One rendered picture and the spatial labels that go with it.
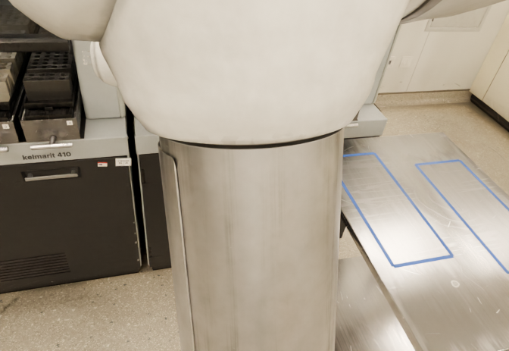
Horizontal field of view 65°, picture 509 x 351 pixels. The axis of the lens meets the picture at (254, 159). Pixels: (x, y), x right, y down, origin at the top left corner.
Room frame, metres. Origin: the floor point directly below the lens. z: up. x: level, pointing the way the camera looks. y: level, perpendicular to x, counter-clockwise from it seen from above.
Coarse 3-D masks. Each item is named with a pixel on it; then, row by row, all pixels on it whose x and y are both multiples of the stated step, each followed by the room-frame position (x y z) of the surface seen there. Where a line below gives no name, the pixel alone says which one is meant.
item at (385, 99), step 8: (384, 96) 2.63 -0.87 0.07; (392, 96) 2.66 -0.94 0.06; (400, 96) 2.68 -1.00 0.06; (408, 96) 2.70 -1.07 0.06; (416, 96) 2.73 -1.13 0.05; (424, 96) 2.75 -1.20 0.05; (432, 96) 2.78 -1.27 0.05; (440, 96) 2.80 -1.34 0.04; (448, 96) 2.83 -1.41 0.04; (456, 96) 2.86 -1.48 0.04; (464, 96) 2.88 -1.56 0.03; (376, 104) 2.61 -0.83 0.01; (384, 104) 2.63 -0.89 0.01; (392, 104) 2.65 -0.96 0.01; (400, 104) 2.67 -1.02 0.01; (408, 104) 2.69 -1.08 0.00; (416, 104) 2.71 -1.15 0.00; (424, 104) 2.73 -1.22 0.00
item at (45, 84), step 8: (24, 80) 0.90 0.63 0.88; (32, 80) 0.90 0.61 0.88; (40, 80) 0.91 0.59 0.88; (48, 80) 0.91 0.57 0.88; (56, 80) 0.92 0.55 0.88; (64, 80) 0.93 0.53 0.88; (24, 88) 0.89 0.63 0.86; (32, 88) 0.90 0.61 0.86; (40, 88) 0.90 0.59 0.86; (48, 88) 0.91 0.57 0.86; (56, 88) 0.92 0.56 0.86; (64, 88) 0.93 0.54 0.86; (32, 96) 0.90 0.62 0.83; (40, 96) 0.90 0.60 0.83; (48, 96) 0.91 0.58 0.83; (56, 96) 0.92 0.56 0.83; (64, 96) 0.92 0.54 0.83
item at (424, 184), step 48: (384, 144) 0.92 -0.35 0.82; (432, 144) 0.95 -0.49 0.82; (384, 192) 0.72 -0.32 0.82; (432, 192) 0.75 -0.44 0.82; (480, 192) 0.77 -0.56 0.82; (384, 240) 0.57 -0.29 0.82; (432, 240) 0.59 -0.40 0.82; (480, 240) 0.61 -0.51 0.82; (384, 288) 0.46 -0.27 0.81; (432, 288) 0.47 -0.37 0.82; (480, 288) 0.48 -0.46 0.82; (336, 336) 0.64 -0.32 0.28; (384, 336) 0.67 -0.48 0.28; (432, 336) 0.37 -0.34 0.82; (480, 336) 0.38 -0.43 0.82
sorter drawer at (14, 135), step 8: (24, 72) 1.06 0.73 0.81; (16, 96) 0.92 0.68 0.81; (16, 104) 0.89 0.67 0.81; (0, 112) 0.83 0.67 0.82; (8, 112) 0.83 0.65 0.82; (16, 112) 0.86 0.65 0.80; (0, 120) 0.81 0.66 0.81; (8, 120) 0.82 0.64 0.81; (16, 120) 0.84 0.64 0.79; (0, 128) 0.80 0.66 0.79; (8, 128) 0.81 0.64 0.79; (16, 128) 0.82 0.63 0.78; (0, 136) 0.80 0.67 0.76; (8, 136) 0.80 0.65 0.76; (16, 136) 0.81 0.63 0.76
